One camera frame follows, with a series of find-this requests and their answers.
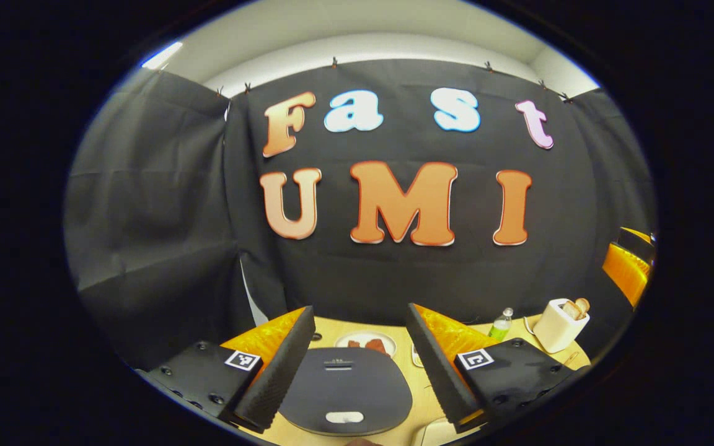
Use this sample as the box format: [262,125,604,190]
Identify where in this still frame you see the ceiling light panel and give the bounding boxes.
[141,41,184,70]

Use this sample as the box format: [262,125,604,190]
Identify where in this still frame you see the round plate of red meat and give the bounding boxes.
[334,331,397,357]

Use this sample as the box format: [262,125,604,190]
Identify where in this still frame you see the white toaster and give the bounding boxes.
[531,298,591,355]

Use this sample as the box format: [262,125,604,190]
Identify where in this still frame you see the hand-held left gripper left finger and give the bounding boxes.
[140,305,317,434]

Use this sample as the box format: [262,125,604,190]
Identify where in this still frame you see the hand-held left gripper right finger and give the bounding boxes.
[406,302,581,435]

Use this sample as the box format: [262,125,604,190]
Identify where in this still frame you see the dark lidded silver rice cooker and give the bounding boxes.
[278,346,414,437]

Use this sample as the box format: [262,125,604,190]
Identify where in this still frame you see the green label drink bottle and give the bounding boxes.
[488,307,515,342]

